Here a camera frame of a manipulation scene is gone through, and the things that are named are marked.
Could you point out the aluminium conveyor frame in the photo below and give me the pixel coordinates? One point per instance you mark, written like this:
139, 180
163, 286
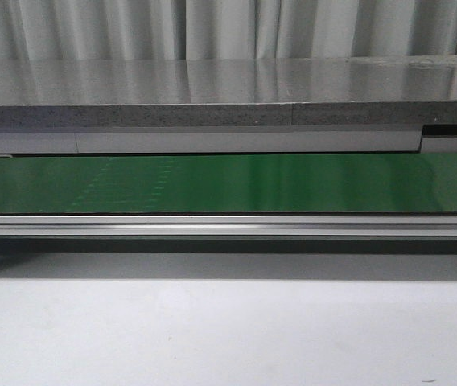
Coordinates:
274, 246

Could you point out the dark grey stone counter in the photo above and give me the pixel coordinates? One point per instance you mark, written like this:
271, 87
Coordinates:
391, 104

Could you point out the green conveyor belt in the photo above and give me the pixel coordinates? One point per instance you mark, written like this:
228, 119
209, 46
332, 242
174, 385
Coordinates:
245, 183

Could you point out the white pleated curtain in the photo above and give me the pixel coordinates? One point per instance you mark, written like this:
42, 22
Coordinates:
193, 30

